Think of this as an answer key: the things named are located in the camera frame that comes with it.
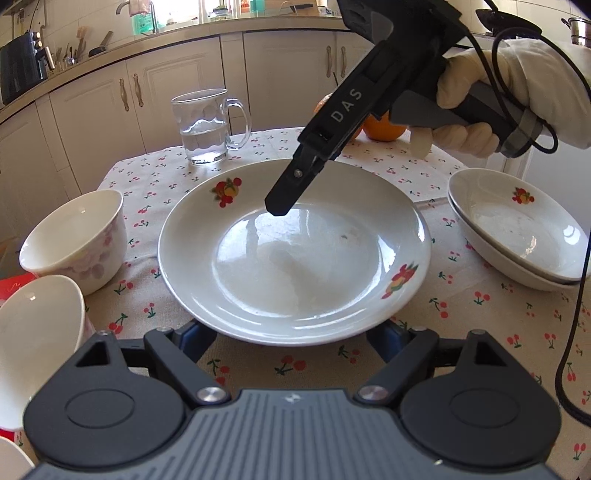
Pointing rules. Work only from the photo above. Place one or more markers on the red printed carton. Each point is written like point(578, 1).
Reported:
point(16, 284)

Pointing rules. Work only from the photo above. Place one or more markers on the cherry-print tablecloth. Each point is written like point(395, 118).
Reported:
point(258, 355)

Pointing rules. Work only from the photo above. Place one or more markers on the utensil holder with utensils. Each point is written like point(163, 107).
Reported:
point(71, 57)

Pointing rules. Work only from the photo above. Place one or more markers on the white kitchen cabinets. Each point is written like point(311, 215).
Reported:
point(161, 78)

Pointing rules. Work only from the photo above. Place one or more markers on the white fruit-print plate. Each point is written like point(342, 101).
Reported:
point(508, 230)
point(517, 275)
point(295, 258)

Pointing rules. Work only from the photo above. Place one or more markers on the stainless steel pot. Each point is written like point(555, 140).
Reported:
point(577, 32)

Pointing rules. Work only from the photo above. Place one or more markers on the black wok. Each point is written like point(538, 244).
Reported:
point(512, 22)

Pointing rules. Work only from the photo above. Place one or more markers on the person's right hand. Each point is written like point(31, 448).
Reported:
point(554, 83)

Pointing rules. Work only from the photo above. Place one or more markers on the glass jar with lid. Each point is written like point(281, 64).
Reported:
point(220, 14)

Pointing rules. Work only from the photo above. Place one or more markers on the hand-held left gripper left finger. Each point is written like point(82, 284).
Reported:
point(189, 344)

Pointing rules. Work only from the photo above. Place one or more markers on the small black saucepan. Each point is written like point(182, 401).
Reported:
point(97, 51)

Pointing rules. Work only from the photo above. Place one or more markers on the orange with green leaf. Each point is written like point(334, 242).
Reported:
point(323, 104)

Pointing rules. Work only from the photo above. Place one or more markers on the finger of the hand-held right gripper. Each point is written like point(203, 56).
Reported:
point(291, 184)

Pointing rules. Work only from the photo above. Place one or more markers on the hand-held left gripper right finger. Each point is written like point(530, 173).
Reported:
point(385, 344)

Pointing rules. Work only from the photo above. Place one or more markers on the white floral bowl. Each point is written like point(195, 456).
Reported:
point(11, 461)
point(69, 230)
point(37, 346)

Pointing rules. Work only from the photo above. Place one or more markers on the black air fryer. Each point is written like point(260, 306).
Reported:
point(21, 69)

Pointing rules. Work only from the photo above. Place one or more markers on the clear glass mug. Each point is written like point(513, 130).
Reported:
point(203, 134)

